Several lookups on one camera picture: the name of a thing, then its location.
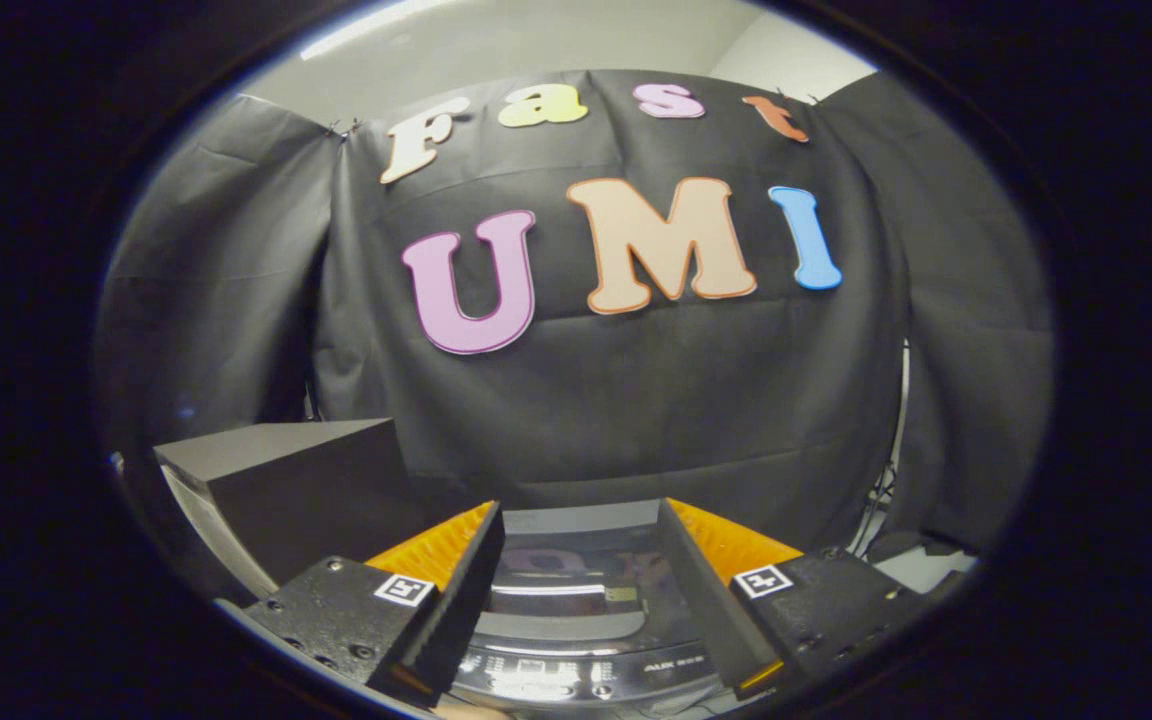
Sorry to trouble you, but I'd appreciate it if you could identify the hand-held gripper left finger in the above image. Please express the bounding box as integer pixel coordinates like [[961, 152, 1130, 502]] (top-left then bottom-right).
[[241, 500, 506, 711]]

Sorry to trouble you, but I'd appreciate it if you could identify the grey washing machine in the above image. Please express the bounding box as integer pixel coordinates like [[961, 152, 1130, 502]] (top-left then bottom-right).
[[451, 500, 739, 713]]

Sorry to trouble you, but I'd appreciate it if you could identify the transparent washing machine lid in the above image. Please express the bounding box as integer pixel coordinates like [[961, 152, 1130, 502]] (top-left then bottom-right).
[[486, 503, 682, 641]]

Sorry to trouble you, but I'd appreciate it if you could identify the black light stand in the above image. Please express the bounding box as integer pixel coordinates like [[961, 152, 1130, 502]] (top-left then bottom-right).
[[851, 340, 912, 556]]

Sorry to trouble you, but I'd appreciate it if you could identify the dark grey cabinet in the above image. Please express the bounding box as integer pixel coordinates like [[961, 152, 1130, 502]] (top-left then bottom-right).
[[154, 418, 437, 603]]

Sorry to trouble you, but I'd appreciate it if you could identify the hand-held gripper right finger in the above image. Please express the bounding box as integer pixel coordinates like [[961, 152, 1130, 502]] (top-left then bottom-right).
[[657, 497, 929, 701]]

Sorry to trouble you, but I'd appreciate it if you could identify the black backdrop cloth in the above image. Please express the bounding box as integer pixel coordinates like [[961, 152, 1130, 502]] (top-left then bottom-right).
[[96, 68, 1055, 556]]

